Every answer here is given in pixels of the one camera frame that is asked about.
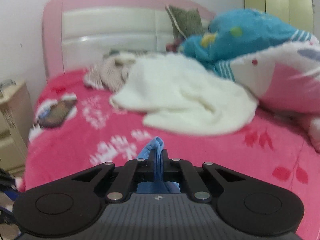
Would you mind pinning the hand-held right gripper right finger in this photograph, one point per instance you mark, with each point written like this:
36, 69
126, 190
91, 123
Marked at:
170, 168

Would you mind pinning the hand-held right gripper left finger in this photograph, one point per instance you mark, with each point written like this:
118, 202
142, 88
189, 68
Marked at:
146, 170

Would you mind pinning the light blue t-shirt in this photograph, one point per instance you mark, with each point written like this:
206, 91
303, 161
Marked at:
155, 146

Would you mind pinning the pink floral blanket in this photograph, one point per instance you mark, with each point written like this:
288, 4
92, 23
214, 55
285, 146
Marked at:
100, 130

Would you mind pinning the cream fleece garment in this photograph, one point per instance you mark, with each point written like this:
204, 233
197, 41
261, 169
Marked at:
187, 97

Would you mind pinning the beige knitted garment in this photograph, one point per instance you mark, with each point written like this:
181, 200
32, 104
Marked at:
107, 75

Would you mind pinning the dark red garment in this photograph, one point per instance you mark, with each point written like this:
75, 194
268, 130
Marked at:
173, 47

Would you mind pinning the beige nightstand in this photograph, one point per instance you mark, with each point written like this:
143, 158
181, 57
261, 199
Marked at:
12, 130

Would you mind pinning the pink and white headboard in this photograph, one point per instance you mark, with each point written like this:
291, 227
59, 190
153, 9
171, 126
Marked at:
112, 30

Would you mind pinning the pink and white quilt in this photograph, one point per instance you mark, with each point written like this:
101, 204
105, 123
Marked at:
287, 85

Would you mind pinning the teal patterned quilt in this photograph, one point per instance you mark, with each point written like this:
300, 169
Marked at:
237, 37

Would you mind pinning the green cushion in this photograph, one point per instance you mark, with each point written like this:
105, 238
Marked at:
187, 20

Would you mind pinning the pale yellow wardrobe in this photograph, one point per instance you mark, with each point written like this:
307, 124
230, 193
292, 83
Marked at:
275, 2

